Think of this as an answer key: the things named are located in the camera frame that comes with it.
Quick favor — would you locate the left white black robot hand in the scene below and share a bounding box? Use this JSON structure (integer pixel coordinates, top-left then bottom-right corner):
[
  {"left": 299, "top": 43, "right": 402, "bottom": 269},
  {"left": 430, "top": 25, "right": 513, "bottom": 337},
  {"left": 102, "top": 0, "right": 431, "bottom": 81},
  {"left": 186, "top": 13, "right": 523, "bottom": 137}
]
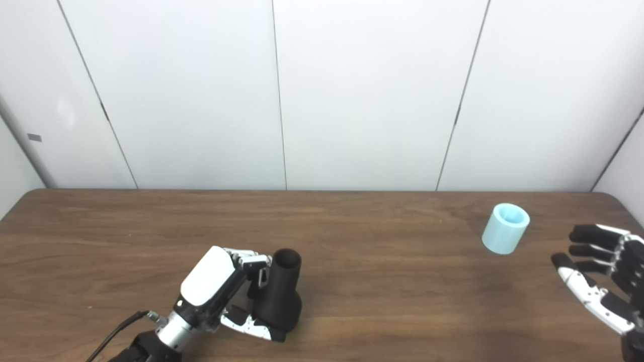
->
[{"left": 174, "top": 246, "right": 287, "bottom": 343}]

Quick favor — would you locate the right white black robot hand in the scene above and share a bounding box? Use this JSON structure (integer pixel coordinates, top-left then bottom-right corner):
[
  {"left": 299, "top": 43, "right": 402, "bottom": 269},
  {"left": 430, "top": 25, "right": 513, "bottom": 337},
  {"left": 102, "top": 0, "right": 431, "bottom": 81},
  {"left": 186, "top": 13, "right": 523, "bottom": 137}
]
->
[{"left": 551, "top": 224, "right": 644, "bottom": 362}]

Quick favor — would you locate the light-blue hose piece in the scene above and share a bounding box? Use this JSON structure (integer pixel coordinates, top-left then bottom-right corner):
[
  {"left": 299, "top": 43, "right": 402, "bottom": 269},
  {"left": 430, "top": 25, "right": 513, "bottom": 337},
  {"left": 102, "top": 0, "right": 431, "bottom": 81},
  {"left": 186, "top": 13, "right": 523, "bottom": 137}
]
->
[{"left": 481, "top": 203, "right": 531, "bottom": 255}]

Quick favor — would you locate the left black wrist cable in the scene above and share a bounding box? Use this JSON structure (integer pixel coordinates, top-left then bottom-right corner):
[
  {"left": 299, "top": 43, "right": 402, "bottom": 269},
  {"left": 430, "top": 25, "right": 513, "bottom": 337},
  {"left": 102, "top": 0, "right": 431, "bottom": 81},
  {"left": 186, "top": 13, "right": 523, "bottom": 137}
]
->
[{"left": 83, "top": 310, "right": 168, "bottom": 362}]

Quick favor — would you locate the grey wall corner post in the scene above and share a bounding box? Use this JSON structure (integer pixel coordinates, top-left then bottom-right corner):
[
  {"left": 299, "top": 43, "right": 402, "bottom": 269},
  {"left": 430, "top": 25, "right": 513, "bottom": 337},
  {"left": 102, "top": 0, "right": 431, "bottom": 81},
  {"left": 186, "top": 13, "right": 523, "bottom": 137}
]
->
[{"left": 0, "top": 93, "right": 57, "bottom": 189}]

